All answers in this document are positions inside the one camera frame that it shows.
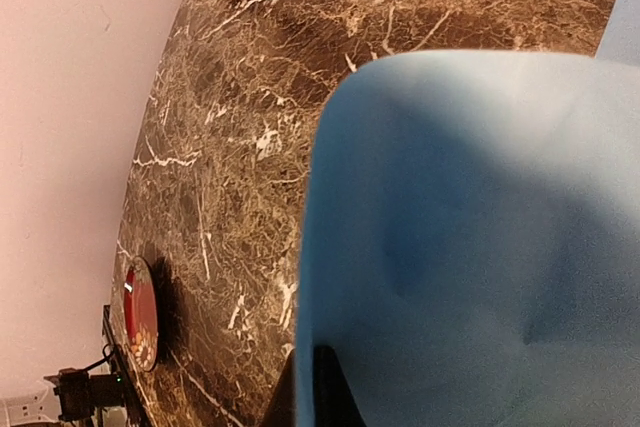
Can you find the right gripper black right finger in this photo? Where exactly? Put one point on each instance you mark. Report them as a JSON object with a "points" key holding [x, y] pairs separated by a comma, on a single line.
{"points": [[334, 404]]}

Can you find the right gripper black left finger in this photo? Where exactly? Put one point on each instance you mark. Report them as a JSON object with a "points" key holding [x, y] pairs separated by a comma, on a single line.
{"points": [[280, 411]]}

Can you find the blue wrapping paper sheet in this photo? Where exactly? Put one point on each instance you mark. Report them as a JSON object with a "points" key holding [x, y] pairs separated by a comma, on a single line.
{"points": [[470, 247]]}

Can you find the red floral plate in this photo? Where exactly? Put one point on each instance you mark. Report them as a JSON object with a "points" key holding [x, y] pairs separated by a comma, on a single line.
{"points": [[140, 314]]}

